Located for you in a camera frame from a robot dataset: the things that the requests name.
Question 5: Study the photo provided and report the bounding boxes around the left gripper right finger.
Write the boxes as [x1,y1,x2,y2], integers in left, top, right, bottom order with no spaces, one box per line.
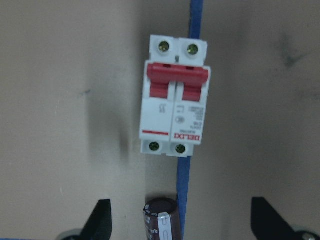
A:
[251,197,303,240]

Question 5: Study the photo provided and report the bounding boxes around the white red circuit breaker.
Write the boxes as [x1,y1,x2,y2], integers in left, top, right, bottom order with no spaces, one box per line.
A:
[139,35,212,158]

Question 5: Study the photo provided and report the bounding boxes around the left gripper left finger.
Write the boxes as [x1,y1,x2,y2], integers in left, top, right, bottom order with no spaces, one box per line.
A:
[80,199,112,240]

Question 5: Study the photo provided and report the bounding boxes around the dark brown cylindrical capacitor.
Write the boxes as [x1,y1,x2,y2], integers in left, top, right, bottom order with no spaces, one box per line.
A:
[143,197,182,240]

